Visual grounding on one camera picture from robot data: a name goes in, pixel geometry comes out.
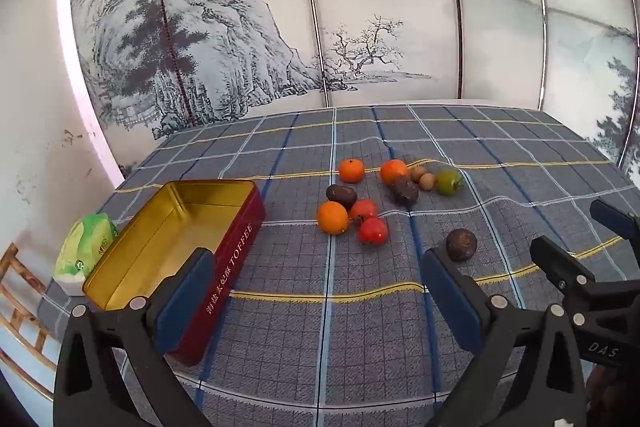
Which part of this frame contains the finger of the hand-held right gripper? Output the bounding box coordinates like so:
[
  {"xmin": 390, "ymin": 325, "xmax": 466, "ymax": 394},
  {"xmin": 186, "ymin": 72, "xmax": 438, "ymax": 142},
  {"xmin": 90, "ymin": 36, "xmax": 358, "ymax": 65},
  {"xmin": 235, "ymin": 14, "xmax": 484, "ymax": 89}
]
[
  {"xmin": 589, "ymin": 199, "xmax": 640, "ymax": 254},
  {"xmin": 529, "ymin": 235, "xmax": 601, "ymax": 308}
]

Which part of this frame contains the blue plaid tablecloth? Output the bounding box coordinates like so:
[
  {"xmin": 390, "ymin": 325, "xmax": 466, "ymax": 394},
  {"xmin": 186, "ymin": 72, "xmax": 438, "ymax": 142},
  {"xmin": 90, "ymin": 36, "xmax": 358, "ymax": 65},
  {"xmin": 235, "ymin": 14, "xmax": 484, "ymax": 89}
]
[{"xmin": 37, "ymin": 104, "xmax": 636, "ymax": 427}]

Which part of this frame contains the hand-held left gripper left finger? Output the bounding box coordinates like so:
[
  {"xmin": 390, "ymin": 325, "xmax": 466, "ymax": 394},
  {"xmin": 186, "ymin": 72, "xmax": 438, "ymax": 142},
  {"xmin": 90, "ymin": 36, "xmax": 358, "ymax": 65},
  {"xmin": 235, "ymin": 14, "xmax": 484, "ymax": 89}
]
[{"xmin": 52, "ymin": 247, "xmax": 221, "ymax": 427}]

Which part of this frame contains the landscape painted folding screen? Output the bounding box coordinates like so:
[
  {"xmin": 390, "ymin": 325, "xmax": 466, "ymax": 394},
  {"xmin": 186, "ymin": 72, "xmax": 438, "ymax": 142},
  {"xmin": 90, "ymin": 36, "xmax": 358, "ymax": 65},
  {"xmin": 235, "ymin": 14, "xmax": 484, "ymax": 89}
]
[{"xmin": 70, "ymin": 0, "xmax": 640, "ymax": 188}]

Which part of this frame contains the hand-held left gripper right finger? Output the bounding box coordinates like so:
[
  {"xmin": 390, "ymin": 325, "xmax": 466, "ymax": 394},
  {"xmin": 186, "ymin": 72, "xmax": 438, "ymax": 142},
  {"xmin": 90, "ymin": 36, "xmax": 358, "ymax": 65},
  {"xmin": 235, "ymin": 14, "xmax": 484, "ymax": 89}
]
[{"xmin": 421, "ymin": 247, "xmax": 587, "ymax": 427}]

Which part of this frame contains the green tomato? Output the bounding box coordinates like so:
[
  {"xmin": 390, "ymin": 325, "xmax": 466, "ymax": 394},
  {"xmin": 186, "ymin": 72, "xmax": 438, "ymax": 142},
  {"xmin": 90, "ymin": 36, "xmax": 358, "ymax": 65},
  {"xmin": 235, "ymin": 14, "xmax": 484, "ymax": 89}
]
[{"xmin": 436, "ymin": 169, "xmax": 464, "ymax": 196}]

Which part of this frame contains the green tissue pack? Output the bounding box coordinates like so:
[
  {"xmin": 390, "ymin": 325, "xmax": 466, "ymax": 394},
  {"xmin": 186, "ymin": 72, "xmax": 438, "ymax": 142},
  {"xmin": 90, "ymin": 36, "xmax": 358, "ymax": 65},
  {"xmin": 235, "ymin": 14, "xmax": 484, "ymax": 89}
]
[{"xmin": 52, "ymin": 213, "xmax": 120, "ymax": 297}]

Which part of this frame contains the red and gold tin box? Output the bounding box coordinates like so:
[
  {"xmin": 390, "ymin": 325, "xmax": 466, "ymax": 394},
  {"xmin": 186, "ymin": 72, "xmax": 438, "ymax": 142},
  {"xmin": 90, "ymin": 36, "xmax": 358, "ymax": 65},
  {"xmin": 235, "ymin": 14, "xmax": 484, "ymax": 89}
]
[{"xmin": 82, "ymin": 179, "xmax": 267, "ymax": 368}]

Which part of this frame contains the dark brown passion fruit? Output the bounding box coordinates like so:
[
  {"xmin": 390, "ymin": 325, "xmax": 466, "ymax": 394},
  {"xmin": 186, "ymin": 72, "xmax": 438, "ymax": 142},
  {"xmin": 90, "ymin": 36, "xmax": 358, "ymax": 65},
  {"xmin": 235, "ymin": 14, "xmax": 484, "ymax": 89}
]
[
  {"xmin": 391, "ymin": 177, "xmax": 420, "ymax": 206},
  {"xmin": 445, "ymin": 228, "xmax": 478, "ymax": 263},
  {"xmin": 326, "ymin": 184, "xmax": 358, "ymax": 210}
]

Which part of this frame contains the red tomato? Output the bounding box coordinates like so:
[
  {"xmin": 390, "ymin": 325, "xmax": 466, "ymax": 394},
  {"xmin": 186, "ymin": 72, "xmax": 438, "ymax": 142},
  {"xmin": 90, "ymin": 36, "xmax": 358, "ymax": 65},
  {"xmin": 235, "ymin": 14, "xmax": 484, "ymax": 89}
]
[
  {"xmin": 349, "ymin": 199, "xmax": 379, "ymax": 224},
  {"xmin": 357, "ymin": 217, "xmax": 390, "ymax": 246}
]

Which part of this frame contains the wooden chair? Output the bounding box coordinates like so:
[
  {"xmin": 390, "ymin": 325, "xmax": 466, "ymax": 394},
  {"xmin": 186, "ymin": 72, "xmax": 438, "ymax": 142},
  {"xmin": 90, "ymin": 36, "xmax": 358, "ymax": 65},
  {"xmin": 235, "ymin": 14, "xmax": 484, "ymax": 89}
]
[{"xmin": 0, "ymin": 242, "xmax": 63, "ymax": 403}]

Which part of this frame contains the orange mandarin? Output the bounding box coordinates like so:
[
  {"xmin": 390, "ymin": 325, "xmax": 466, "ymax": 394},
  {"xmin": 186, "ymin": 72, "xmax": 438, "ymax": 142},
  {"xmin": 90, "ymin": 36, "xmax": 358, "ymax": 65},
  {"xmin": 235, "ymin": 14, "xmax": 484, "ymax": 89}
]
[
  {"xmin": 317, "ymin": 201, "xmax": 349, "ymax": 236},
  {"xmin": 380, "ymin": 159, "xmax": 410, "ymax": 186},
  {"xmin": 338, "ymin": 158, "xmax": 365, "ymax": 184}
]

